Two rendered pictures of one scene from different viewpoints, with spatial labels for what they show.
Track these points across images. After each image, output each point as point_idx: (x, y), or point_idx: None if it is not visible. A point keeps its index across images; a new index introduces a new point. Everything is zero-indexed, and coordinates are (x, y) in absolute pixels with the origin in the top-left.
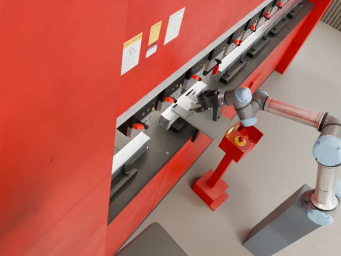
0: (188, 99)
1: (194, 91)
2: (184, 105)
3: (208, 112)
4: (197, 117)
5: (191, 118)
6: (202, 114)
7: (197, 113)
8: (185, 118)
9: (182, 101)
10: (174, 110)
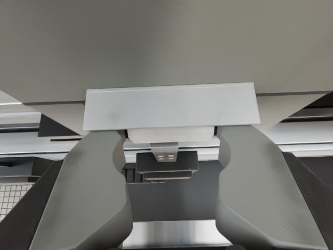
0: (137, 132)
1: (60, 137)
2: (194, 128)
3: (26, 14)
4: (254, 53)
5: (309, 74)
6: (160, 46)
7: (194, 79)
8: (324, 93)
9: (176, 136)
10: (268, 127)
